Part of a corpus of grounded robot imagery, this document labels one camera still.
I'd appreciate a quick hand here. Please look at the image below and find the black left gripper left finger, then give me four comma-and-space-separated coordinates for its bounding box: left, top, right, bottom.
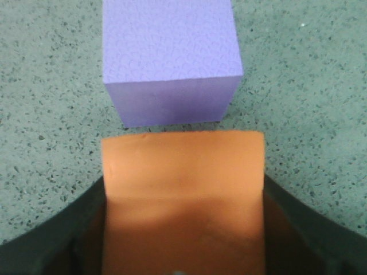
1, 178, 106, 274

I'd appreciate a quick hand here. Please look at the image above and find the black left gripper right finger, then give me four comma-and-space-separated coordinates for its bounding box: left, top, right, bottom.
263, 176, 366, 274

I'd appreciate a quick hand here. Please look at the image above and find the orange foam cube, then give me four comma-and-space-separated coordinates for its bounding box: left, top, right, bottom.
101, 131, 266, 274

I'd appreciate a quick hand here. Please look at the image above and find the purple foam cube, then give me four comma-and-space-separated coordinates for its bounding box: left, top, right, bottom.
102, 1, 243, 128

